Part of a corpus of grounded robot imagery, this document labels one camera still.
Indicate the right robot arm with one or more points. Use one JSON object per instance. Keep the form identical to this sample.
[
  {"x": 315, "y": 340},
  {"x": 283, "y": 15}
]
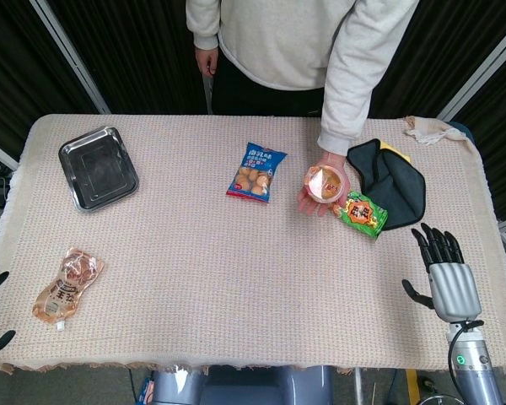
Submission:
[{"x": 476, "y": 367}]

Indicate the blue snack bag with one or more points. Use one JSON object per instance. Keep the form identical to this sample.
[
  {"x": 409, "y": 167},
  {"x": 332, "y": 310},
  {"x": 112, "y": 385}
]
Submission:
[{"x": 257, "y": 174}]

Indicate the person's torso grey sweatshirt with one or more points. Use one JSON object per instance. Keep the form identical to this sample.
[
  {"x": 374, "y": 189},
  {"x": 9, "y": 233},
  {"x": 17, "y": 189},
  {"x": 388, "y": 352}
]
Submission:
[{"x": 274, "y": 42}]

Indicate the steel rectangular tray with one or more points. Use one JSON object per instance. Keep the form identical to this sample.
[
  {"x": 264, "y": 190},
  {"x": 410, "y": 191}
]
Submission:
[{"x": 98, "y": 169}]

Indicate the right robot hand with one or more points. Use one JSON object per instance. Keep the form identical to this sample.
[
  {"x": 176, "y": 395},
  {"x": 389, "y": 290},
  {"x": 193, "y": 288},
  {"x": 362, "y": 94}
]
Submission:
[{"x": 451, "y": 287}]

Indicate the dark grey folded cloth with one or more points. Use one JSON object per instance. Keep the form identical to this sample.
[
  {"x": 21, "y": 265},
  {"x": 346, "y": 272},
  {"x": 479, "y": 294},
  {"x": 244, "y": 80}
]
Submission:
[{"x": 392, "y": 185}]

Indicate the orange round snack cup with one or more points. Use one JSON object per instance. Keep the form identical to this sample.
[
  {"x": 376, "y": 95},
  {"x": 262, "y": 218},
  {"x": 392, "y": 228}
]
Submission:
[{"x": 326, "y": 184}]

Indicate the person's grey sweatshirt sleeve arm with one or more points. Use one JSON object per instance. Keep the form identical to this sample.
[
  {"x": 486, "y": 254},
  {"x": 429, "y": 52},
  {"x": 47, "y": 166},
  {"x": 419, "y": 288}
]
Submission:
[{"x": 354, "y": 71}]

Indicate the orange spouted drink pouch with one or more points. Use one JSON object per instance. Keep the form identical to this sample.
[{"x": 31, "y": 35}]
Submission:
[{"x": 65, "y": 289}]

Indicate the green snack packet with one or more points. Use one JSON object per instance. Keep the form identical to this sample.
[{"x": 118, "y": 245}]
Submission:
[{"x": 360, "y": 215}]

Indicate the person's hanging hand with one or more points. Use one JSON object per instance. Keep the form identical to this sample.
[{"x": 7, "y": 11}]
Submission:
[{"x": 206, "y": 63}]

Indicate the person's open hand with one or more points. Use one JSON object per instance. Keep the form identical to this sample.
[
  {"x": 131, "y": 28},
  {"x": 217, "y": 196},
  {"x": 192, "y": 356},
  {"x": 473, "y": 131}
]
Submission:
[{"x": 320, "y": 198}]

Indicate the yellow cloth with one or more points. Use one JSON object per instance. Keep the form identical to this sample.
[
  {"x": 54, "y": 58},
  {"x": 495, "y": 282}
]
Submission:
[{"x": 398, "y": 152}]

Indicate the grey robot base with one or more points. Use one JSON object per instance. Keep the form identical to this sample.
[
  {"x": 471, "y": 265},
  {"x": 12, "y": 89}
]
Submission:
[{"x": 244, "y": 386}]

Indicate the beige woven tablecloth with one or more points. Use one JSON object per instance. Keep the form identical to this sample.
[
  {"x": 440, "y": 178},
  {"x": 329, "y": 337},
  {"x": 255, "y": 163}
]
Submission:
[{"x": 244, "y": 274}]

